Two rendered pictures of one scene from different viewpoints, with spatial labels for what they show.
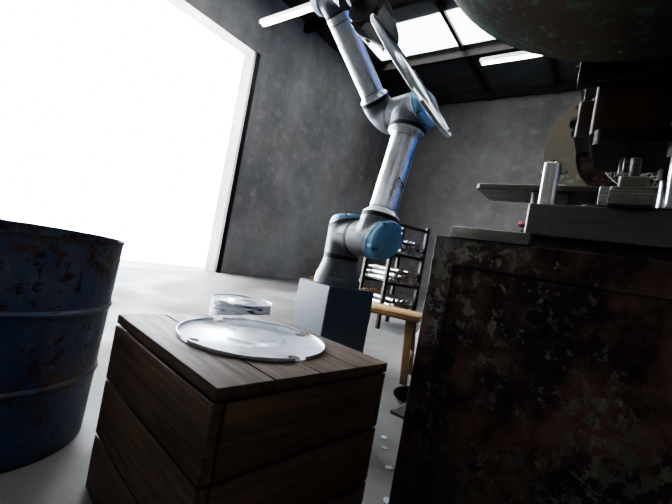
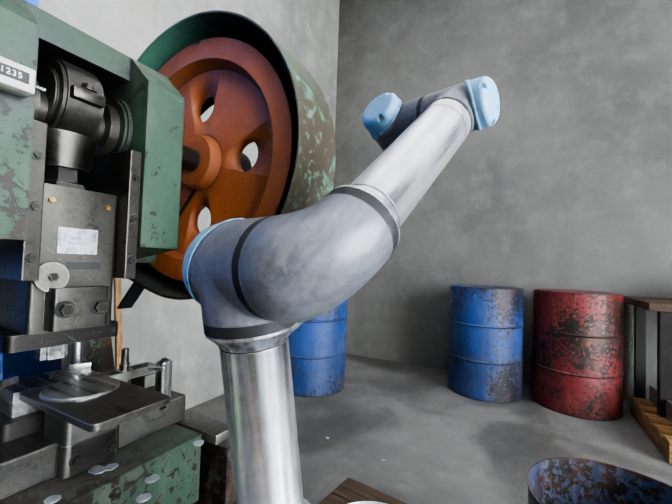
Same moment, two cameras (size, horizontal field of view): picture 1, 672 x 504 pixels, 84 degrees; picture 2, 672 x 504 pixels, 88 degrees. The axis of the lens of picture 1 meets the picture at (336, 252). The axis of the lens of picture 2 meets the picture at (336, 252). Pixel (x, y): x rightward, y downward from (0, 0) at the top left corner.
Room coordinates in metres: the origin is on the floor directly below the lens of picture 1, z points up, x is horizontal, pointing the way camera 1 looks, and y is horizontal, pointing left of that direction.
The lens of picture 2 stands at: (1.60, -0.11, 1.04)
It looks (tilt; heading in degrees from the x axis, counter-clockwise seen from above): 2 degrees up; 172
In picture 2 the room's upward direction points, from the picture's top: 2 degrees clockwise
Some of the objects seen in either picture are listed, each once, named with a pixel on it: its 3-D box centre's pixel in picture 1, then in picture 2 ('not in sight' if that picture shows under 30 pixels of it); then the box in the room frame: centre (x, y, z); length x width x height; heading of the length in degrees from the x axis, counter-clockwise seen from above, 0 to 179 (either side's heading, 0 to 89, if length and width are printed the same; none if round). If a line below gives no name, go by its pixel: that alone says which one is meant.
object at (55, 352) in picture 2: (627, 167); (52, 348); (0.79, -0.58, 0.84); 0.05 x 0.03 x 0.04; 144
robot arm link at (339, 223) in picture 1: (346, 235); not in sight; (1.22, -0.02, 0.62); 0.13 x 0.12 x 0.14; 38
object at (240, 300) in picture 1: (242, 300); not in sight; (1.83, 0.41, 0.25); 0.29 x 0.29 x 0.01
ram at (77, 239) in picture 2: (624, 80); (66, 254); (0.81, -0.56, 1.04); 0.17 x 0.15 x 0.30; 54
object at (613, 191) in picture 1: (632, 185); (128, 368); (0.65, -0.49, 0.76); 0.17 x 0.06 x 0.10; 144
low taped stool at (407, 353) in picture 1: (383, 339); not in sight; (1.92, -0.32, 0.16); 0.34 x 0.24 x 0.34; 71
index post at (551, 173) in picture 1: (549, 184); (163, 378); (0.72, -0.39, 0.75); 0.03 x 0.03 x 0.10; 54
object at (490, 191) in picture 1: (532, 217); (93, 428); (0.89, -0.45, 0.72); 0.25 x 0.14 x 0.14; 54
